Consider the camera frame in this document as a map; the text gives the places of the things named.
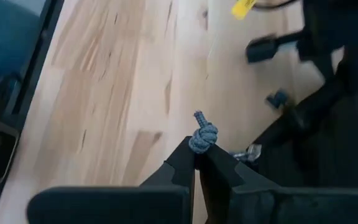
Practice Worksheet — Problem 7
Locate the black backpack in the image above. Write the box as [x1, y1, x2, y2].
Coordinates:
[188, 55, 358, 189]

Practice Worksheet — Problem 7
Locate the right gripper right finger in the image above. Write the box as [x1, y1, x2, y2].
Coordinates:
[197, 143, 358, 224]

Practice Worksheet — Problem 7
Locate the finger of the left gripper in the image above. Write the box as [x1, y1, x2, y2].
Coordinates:
[314, 55, 338, 85]

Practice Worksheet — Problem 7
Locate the yellow cable label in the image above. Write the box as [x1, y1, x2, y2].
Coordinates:
[231, 0, 257, 21]

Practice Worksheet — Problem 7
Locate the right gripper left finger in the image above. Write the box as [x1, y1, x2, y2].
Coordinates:
[26, 136, 197, 224]

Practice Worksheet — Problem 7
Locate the person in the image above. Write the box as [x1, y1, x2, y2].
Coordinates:
[0, 0, 48, 82]

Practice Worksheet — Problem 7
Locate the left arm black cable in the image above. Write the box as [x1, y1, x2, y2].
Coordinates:
[253, 0, 298, 10]

